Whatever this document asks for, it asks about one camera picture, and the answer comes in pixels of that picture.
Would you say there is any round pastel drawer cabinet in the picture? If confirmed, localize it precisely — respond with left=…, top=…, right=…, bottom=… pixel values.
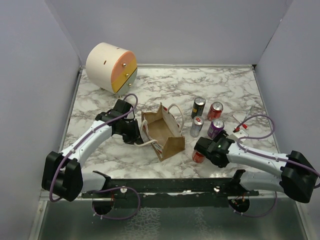
left=85, top=42, right=138, bottom=96

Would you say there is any red capped white marker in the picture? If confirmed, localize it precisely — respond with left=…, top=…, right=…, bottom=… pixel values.
left=231, top=114, right=244, bottom=125

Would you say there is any green white pen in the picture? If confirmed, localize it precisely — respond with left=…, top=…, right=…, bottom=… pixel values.
left=245, top=106, right=254, bottom=119

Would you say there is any silver slim energy can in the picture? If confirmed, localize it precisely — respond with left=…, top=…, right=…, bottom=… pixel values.
left=190, top=115, right=204, bottom=137

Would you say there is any jute watermelon canvas bag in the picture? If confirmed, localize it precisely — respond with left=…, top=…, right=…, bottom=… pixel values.
left=136, top=103, right=186, bottom=162

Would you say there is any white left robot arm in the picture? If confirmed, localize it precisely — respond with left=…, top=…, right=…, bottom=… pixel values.
left=41, top=99, right=158, bottom=203

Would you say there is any purple beverage can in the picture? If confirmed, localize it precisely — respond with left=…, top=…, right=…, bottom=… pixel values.
left=207, top=118, right=225, bottom=139

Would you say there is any red cola can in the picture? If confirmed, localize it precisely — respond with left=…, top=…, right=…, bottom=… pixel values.
left=207, top=101, right=224, bottom=121

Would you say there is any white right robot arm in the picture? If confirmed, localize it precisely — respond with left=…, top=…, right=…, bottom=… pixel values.
left=194, top=135, right=319, bottom=204

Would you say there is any silver top can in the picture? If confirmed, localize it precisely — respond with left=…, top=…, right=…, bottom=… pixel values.
left=192, top=149, right=206, bottom=163

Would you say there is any black yellow beverage can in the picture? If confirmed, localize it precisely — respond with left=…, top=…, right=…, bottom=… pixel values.
left=191, top=96, right=206, bottom=119

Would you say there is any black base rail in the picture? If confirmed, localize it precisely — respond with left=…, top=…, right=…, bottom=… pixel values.
left=82, top=178, right=259, bottom=213

